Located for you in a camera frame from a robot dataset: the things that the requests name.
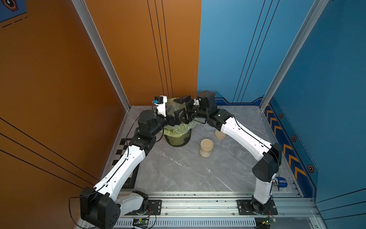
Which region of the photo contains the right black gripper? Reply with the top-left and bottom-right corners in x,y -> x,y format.
173,95 -> 210,124

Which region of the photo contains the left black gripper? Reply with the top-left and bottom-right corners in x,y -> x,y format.
149,104 -> 184,139

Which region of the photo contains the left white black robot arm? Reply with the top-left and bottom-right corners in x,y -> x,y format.
79,110 -> 176,229

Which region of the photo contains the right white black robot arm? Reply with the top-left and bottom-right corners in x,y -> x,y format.
174,91 -> 282,215

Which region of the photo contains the yellow-green plastic bin liner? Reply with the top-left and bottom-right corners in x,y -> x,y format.
164,98 -> 198,136

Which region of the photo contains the black white checkerboard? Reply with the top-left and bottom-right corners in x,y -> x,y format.
109,145 -> 145,193

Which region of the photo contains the left green circuit board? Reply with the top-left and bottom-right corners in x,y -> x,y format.
132,218 -> 150,229

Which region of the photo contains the green circuit board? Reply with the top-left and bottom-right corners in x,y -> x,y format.
132,218 -> 150,229
261,218 -> 277,228

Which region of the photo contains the blue silver can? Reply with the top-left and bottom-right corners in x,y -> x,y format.
275,177 -> 288,188

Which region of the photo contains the right green circuit board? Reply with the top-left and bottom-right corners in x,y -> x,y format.
261,218 -> 277,228

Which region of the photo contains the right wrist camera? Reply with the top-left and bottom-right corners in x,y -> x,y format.
193,99 -> 199,106

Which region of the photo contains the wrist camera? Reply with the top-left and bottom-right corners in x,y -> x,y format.
153,95 -> 167,117
193,99 -> 199,106

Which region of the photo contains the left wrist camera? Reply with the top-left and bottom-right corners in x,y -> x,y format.
153,95 -> 167,117

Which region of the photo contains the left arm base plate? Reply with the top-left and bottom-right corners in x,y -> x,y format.
134,199 -> 162,216

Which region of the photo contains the aluminium front rail frame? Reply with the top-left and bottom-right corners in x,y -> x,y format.
112,192 -> 327,229

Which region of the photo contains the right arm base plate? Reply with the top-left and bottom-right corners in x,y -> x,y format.
236,199 -> 278,216

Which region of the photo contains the left aluminium corner post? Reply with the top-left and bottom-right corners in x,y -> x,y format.
72,0 -> 131,112

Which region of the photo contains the aluminium corner post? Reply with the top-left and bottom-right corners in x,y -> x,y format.
259,0 -> 329,112
72,0 -> 131,112

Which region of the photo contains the right aluminium corner post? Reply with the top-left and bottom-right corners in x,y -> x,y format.
259,0 -> 329,112

